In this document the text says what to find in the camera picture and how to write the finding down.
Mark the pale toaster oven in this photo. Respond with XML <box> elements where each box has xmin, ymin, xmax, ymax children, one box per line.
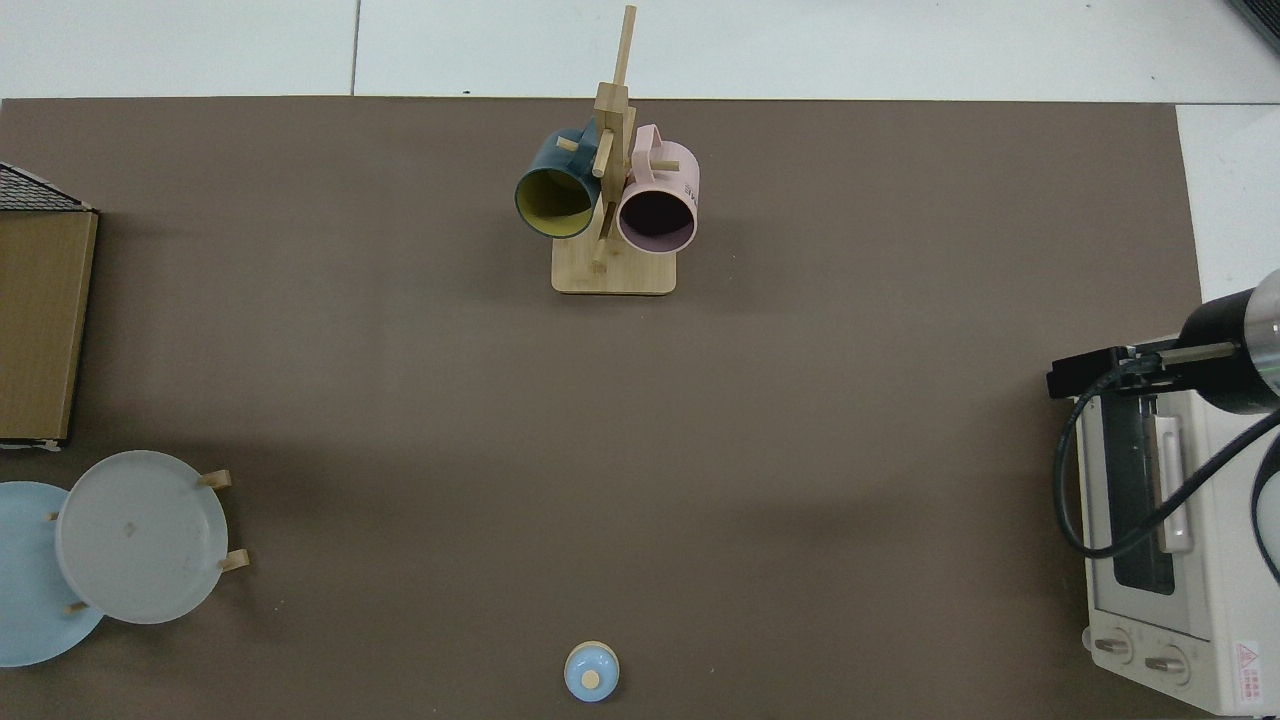
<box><xmin>1072</xmin><ymin>335</ymin><xmax>1280</xmax><ymax>717</ymax></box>

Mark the pink cup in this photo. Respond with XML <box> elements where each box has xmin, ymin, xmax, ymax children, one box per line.
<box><xmin>616</xmin><ymin>124</ymin><xmax>700</xmax><ymax>255</ymax></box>

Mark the brown table cloth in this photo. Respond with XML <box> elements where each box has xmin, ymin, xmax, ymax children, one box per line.
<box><xmin>0</xmin><ymin>96</ymin><xmax>1204</xmax><ymax>720</ymax></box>

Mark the wooden cup stand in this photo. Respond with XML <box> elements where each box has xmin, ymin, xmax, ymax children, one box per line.
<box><xmin>551</xmin><ymin>5</ymin><xmax>683</xmax><ymax>297</ymax></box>

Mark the dark teal cup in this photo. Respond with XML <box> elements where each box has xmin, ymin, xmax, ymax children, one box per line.
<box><xmin>514</xmin><ymin>118</ymin><xmax>608</xmax><ymax>241</ymax></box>

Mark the small blue round thing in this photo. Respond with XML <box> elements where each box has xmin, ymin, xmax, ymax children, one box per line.
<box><xmin>564</xmin><ymin>641</ymin><xmax>621</xmax><ymax>704</ymax></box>

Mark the wooden plate rack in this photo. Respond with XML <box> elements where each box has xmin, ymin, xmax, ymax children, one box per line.
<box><xmin>45</xmin><ymin>468</ymin><xmax>251</xmax><ymax>613</ymax></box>

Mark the grey plate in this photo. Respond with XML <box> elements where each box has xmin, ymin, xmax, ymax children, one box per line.
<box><xmin>55</xmin><ymin>450</ymin><xmax>230</xmax><ymax>626</ymax></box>

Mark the light blue plate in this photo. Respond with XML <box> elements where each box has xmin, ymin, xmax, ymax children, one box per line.
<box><xmin>0</xmin><ymin>481</ymin><xmax>106</xmax><ymax>669</ymax></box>

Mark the wire basket with wooden floor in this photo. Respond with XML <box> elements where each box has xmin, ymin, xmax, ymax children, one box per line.
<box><xmin>0</xmin><ymin>160</ymin><xmax>101</xmax><ymax>451</ymax></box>

